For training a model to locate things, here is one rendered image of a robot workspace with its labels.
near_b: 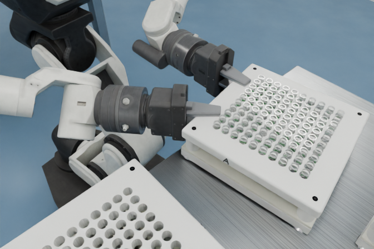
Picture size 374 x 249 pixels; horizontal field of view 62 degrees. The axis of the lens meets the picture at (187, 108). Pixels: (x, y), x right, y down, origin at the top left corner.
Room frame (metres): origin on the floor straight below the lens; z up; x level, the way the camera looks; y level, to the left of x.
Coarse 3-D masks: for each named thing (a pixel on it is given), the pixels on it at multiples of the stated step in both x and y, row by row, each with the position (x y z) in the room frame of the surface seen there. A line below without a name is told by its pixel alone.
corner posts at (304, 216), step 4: (188, 144) 0.35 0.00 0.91; (192, 144) 0.34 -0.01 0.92; (188, 148) 0.35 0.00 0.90; (192, 148) 0.34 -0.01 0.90; (196, 148) 0.34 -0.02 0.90; (300, 208) 0.22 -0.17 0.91; (300, 212) 0.22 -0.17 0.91; (304, 212) 0.22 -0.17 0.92; (300, 216) 0.22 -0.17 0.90; (304, 216) 0.21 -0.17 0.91; (308, 216) 0.21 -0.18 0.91; (312, 216) 0.21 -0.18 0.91; (304, 220) 0.21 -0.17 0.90; (308, 220) 0.21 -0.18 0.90; (312, 220) 0.21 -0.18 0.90
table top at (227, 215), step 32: (352, 96) 0.52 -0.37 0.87; (352, 160) 0.34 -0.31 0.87; (192, 192) 0.28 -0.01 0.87; (224, 192) 0.28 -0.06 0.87; (352, 192) 0.28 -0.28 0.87; (224, 224) 0.22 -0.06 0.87; (256, 224) 0.22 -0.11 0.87; (288, 224) 0.22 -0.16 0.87; (320, 224) 0.22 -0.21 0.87; (352, 224) 0.22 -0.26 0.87
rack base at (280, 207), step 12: (192, 156) 0.34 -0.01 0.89; (204, 156) 0.33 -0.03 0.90; (204, 168) 0.32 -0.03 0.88; (216, 168) 0.31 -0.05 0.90; (228, 168) 0.31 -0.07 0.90; (228, 180) 0.29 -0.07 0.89; (240, 180) 0.28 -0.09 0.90; (252, 180) 0.28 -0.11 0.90; (252, 192) 0.26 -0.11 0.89; (264, 192) 0.26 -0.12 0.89; (264, 204) 0.25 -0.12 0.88; (276, 204) 0.24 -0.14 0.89; (288, 204) 0.24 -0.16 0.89; (288, 216) 0.22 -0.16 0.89; (300, 228) 0.21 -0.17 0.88
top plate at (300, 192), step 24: (264, 72) 0.51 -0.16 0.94; (312, 96) 0.44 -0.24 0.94; (192, 120) 0.37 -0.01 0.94; (240, 120) 0.38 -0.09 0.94; (264, 120) 0.38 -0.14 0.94; (360, 120) 0.38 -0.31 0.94; (216, 144) 0.32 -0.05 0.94; (240, 144) 0.32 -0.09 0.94; (288, 144) 0.32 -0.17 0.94; (336, 144) 0.32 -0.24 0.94; (240, 168) 0.28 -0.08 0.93; (264, 168) 0.27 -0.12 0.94; (288, 168) 0.28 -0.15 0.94; (336, 168) 0.28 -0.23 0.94; (288, 192) 0.23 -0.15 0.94; (312, 192) 0.23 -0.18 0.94
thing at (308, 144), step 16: (256, 96) 0.43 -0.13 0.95; (288, 96) 0.43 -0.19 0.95; (240, 112) 0.39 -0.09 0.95; (256, 112) 0.39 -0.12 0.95; (288, 112) 0.39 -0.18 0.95; (304, 112) 0.39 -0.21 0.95; (320, 112) 0.39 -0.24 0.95; (240, 128) 0.35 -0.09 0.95; (256, 128) 0.35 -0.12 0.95; (288, 128) 0.35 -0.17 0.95; (304, 128) 0.35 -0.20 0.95; (320, 128) 0.35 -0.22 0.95; (304, 144) 0.32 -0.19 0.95
